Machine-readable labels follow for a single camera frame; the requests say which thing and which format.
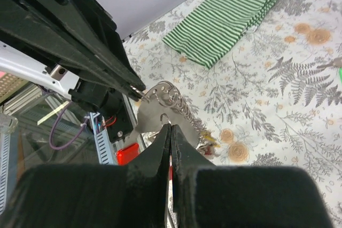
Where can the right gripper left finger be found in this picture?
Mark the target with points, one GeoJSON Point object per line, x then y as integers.
{"type": "Point", "coordinates": [95, 195]}

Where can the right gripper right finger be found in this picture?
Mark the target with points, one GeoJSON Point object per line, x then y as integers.
{"type": "Point", "coordinates": [206, 195]}

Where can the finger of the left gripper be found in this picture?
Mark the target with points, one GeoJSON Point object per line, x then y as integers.
{"type": "Point", "coordinates": [32, 29]}
{"type": "Point", "coordinates": [92, 12]}

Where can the grey red key ring holder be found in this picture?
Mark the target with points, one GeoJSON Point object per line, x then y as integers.
{"type": "Point", "coordinates": [164, 104]}

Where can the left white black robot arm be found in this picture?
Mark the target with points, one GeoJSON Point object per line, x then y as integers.
{"type": "Point", "coordinates": [89, 96]}

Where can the green striped cloth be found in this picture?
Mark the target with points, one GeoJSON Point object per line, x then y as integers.
{"type": "Point", "coordinates": [213, 28]}

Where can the green key tag centre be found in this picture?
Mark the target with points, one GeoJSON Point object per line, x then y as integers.
{"type": "Point", "coordinates": [336, 63]}

